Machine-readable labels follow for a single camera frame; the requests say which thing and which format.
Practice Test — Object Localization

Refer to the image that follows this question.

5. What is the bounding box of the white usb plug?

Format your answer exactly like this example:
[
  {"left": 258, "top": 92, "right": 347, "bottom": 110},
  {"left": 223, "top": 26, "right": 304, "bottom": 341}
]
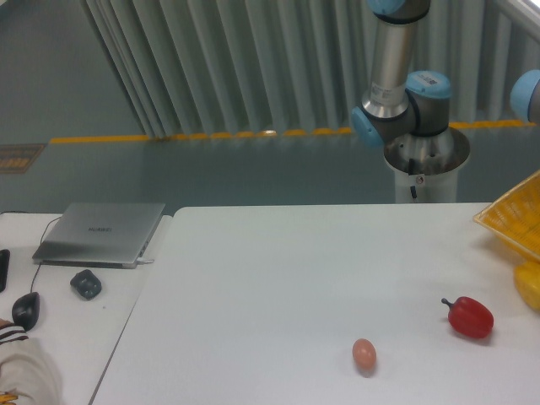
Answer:
[{"left": 136, "top": 257, "right": 154, "bottom": 265}]

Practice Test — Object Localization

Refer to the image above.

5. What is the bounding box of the red bell pepper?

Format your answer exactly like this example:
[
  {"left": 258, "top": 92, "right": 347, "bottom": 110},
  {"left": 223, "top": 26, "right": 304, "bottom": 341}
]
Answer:
[{"left": 440, "top": 296, "right": 494, "bottom": 339}]

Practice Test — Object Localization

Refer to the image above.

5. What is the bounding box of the black earbuds case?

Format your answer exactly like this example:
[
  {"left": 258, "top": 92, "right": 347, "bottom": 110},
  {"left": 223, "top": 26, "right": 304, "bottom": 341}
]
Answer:
[{"left": 70, "top": 269, "right": 102, "bottom": 300}]

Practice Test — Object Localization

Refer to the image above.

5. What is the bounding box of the black pedestal cable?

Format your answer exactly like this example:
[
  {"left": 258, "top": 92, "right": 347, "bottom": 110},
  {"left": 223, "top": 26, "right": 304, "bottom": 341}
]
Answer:
[{"left": 407, "top": 158, "right": 418, "bottom": 199}]

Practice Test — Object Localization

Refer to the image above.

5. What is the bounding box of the black keyboard edge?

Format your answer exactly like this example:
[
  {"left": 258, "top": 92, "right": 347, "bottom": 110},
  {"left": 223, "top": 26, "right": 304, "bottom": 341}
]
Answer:
[{"left": 0, "top": 249, "right": 10, "bottom": 292}]

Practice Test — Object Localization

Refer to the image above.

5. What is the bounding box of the black computer mouse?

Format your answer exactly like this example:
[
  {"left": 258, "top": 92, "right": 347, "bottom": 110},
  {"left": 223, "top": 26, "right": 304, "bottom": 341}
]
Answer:
[{"left": 12, "top": 291, "right": 41, "bottom": 332}]

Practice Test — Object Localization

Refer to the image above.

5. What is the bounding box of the yellow pepper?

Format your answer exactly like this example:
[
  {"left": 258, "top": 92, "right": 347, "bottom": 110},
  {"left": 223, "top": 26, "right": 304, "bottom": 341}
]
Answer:
[{"left": 514, "top": 262, "right": 539, "bottom": 311}]

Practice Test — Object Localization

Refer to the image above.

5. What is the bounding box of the silver closed laptop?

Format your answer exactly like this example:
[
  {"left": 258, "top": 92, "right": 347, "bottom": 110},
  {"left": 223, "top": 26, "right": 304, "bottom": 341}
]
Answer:
[{"left": 32, "top": 202, "right": 165, "bottom": 268}]

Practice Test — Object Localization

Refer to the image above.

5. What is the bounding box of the pleated grey curtain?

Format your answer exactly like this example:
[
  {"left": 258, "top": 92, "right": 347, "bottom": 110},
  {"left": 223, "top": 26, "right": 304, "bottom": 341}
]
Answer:
[{"left": 85, "top": 1, "right": 539, "bottom": 138}]

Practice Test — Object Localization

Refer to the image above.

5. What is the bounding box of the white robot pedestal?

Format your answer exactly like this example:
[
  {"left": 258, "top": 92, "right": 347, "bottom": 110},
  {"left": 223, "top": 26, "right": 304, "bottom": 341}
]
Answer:
[{"left": 383, "top": 127, "right": 471, "bottom": 203}]

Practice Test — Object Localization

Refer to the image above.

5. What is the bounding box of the brown egg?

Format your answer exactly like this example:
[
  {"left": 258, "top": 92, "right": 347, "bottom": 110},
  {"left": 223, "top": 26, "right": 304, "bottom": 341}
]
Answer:
[{"left": 352, "top": 338, "right": 376, "bottom": 371}]

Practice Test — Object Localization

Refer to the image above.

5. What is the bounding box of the cream sleeved forearm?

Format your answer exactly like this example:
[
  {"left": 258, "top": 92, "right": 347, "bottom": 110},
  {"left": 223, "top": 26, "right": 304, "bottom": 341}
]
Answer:
[{"left": 1, "top": 319, "right": 61, "bottom": 404}]

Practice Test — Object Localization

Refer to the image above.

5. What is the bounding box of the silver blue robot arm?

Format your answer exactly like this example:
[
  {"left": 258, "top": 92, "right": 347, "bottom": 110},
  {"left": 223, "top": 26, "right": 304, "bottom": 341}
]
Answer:
[{"left": 351, "top": 1, "right": 539, "bottom": 147}]

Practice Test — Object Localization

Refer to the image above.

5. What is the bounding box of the black mouse cable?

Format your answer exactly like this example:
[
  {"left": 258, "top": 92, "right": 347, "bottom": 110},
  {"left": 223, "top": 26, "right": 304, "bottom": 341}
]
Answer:
[{"left": 0, "top": 210, "right": 64, "bottom": 294}]

